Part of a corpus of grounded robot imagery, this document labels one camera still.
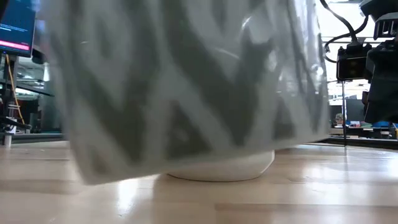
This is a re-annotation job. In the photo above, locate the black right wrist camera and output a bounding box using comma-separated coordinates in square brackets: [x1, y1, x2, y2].
[336, 42, 373, 82]

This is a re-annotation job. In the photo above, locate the yellow hanging cable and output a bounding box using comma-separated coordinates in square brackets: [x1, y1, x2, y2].
[5, 53, 26, 125]

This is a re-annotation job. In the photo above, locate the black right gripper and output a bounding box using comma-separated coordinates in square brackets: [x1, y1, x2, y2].
[360, 39, 398, 124]

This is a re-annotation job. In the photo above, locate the blue screen monitor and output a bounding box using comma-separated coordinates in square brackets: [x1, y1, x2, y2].
[0, 0, 37, 58]

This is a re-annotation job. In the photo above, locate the black right camera cable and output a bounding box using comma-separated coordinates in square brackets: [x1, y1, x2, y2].
[319, 0, 370, 64]

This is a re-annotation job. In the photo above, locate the black background monitor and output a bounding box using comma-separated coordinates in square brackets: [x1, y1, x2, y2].
[346, 98, 366, 124]

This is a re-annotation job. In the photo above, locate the grey white diamond pattern mug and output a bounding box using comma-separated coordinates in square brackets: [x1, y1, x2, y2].
[39, 0, 331, 187]

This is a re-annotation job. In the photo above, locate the black table frame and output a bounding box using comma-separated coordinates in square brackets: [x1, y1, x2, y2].
[0, 133, 398, 151]

